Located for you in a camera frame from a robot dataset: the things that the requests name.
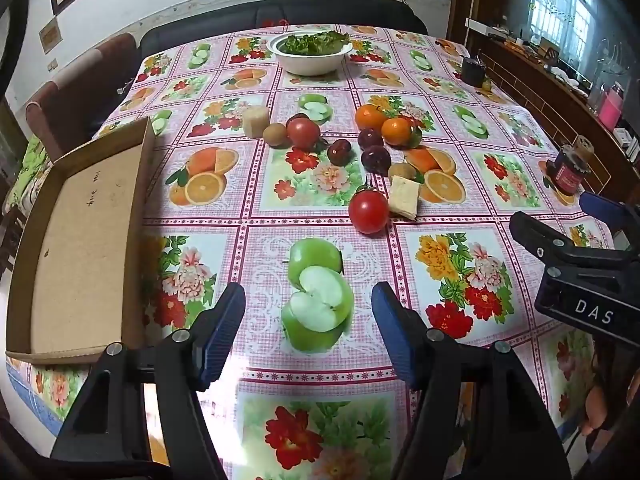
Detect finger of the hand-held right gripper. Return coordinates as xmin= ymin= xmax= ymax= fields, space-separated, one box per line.
xmin=579 ymin=191 xmax=640 ymax=241
xmin=509 ymin=211 xmax=640 ymax=273

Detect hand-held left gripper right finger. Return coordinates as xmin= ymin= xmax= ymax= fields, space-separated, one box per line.
xmin=371 ymin=281 xmax=571 ymax=480

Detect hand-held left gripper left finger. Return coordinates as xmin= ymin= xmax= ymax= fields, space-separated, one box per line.
xmin=50 ymin=282 xmax=247 ymax=480

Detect large red tomato with stem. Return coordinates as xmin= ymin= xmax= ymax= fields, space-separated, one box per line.
xmin=348 ymin=185 xmax=390 ymax=235

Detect flat-cut sugarcane piece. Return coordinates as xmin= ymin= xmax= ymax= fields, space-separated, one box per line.
xmin=388 ymin=176 xmax=422 ymax=221

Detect brown cardboard tray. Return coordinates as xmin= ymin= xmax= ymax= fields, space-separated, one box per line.
xmin=5 ymin=116 xmax=156 ymax=366

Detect orange mandarin with leaf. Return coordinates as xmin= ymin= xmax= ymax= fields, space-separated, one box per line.
xmin=381 ymin=116 xmax=422 ymax=147

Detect red jujube date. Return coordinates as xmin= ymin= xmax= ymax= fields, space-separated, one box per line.
xmin=327 ymin=138 xmax=352 ymax=166

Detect round sugarcane piece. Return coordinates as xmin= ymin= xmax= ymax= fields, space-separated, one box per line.
xmin=243 ymin=106 xmax=271 ymax=139

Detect red jar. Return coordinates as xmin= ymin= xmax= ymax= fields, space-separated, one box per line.
xmin=550 ymin=142 xmax=593 ymax=196

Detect floral printed tablecloth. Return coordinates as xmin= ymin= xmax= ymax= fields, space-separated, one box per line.
xmin=5 ymin=24 xmax=621 ymax=480

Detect pink bottle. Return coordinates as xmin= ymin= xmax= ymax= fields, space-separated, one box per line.
xmin=597 ymin=82 xmax=626 ymax=131

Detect wooden cabinet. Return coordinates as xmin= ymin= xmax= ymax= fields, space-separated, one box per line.
xmin=447 ymin=0 xmax=640 ymax=201

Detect glass pitcher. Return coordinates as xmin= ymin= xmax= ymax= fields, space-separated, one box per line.
xmin=587 ymin=37 xmax=633 ymax=111

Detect black cup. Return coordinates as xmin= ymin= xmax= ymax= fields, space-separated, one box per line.
xmin=461 ymin=55 xmax=487 ymax=88

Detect window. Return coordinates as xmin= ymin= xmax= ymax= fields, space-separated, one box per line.
xmin=530 ymin=0 xmax=596 ymax=46

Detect green blanket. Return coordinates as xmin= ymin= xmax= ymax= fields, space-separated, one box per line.
xmin=2 ymin=132 xmax=51 ymax=211

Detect brown armchair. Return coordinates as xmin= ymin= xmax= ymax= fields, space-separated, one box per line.
xmin=25 ymin=33 xmax=141 ymax=161

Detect white bowl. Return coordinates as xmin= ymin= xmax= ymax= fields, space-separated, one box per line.
xmin=266 ymin=31 xmax=354 ymax=77

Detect green leafy vegetables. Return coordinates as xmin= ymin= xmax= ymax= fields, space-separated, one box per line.
xmin=276 ymin=31 xmax=351 ymax=56

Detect black leather sofa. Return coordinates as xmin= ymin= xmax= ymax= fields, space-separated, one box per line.
xmin=137 ymin=0 xmax=428 ymax=61

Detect small wall sign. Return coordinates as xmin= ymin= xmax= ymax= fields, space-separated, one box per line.
xmin=39 ymin=17 xmax=63 ymax=53

